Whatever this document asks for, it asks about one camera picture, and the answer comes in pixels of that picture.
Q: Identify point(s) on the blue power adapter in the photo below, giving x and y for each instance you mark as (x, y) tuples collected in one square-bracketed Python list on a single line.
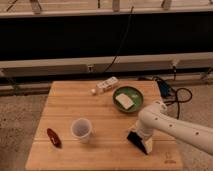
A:
[(164, 89)]

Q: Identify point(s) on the white sponge block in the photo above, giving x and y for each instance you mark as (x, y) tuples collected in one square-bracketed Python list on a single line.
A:
[(124, 100)]

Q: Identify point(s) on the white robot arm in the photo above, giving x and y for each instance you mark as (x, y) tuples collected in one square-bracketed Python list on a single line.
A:
[(153, 117)]

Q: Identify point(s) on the dark red chili pepper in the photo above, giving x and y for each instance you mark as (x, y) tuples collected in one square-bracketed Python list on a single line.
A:
[(54, 138)]

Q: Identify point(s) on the green round plate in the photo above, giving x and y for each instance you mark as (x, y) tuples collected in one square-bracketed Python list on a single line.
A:
[(134, 94)]

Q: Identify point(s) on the white ceramic cup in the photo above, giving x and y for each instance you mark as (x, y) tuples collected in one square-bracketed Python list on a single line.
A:
[(81, 129)]

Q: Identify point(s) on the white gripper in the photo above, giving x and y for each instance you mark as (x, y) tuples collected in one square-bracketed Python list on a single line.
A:
[(147, 141)]

